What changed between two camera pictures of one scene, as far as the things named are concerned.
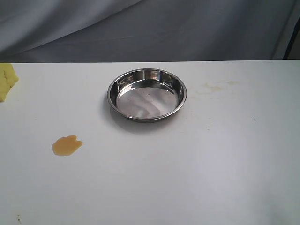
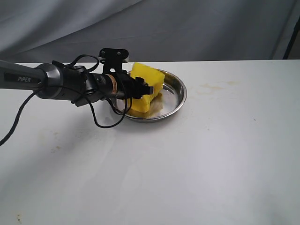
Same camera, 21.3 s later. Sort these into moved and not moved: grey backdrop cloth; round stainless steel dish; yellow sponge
Moved: yellow sponge
Not moved: grey backdrop cloth; round stainless steel dish
